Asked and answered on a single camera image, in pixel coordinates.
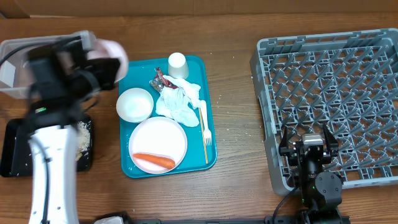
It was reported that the white plastic fork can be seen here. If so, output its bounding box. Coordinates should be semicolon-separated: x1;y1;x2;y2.
200;100;212;146

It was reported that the white bowl with rice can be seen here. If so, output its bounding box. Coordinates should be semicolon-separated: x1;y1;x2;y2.
116;88;154;123

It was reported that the orange carrot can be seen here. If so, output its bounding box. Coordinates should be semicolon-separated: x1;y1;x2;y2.
133;153;175;169

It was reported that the red snack wrapper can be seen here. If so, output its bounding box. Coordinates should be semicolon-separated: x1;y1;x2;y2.
149;67;177;93

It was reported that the black plastic tray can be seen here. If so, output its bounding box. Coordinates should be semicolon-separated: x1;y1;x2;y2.
1;114;94;177

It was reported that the pink bowl with peanuts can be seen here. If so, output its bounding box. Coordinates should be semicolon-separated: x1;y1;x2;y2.
87;39;129;83

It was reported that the clear plastic bin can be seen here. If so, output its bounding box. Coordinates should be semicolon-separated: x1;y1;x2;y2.
1;30;96;100

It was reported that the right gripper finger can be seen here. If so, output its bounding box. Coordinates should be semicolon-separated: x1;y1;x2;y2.
322;123;339;157
279;126;294;157

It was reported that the white paper cup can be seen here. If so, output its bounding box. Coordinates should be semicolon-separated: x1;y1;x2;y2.
168;52;189;79

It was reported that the large white tissue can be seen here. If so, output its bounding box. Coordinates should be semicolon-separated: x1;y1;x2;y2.
155;87;199;127

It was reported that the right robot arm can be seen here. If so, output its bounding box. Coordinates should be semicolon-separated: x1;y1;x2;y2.
279;124;349;224

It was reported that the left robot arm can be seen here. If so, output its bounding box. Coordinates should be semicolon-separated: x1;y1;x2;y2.
25;30;129;223

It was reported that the grey dishwasher rack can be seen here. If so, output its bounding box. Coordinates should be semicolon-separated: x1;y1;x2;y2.
250;28;397;195

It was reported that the small crumpled white tissue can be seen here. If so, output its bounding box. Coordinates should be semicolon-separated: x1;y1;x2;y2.
165;75;201;109

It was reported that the teal serving tray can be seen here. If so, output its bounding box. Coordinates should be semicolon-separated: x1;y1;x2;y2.
118;55;218;179

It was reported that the white round plate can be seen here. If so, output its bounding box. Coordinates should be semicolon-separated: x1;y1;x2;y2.
128;117;188;174

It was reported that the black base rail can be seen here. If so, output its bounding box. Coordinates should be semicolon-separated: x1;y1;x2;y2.
90;211;351;224

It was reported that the rice and peanut pile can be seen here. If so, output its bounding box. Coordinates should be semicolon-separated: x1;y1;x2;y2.
76;121;91;161

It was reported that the wooden chopstick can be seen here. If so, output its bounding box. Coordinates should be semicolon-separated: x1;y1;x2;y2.
198;108;208;164

